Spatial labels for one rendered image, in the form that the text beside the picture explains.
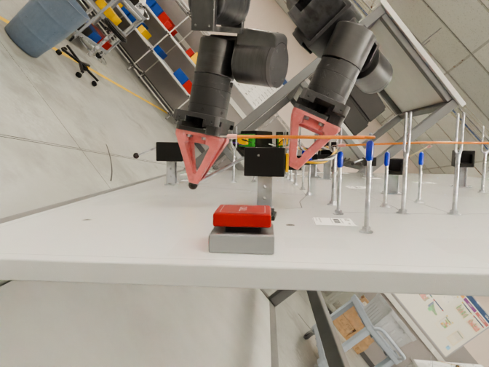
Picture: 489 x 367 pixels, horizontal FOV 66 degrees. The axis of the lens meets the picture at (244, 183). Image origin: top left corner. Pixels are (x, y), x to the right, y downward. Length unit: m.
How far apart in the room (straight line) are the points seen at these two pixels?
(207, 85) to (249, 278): 0.31
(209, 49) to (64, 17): 3.53
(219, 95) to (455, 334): 8.83
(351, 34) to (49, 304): 0.54
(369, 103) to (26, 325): 1.42
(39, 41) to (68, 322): 3.67
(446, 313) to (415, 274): 8.69
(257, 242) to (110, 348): 0.36
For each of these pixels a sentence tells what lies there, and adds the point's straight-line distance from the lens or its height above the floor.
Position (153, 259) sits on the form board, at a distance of 0.32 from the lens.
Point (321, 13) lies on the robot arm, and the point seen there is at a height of 1.33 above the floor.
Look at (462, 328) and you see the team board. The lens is 9.19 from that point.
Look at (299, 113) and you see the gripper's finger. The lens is 0.51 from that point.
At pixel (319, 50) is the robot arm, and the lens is 0.60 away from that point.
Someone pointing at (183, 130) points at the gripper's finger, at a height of 1.08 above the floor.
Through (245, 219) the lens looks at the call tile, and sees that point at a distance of 0.32.
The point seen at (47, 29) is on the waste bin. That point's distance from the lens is 4.09.
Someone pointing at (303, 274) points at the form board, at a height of 1.12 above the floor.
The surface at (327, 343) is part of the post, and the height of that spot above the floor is 0.98.
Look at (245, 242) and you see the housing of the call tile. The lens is 0.32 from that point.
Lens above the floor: 1.16
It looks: 6 degrees down
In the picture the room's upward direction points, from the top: 51 degrees clockwise
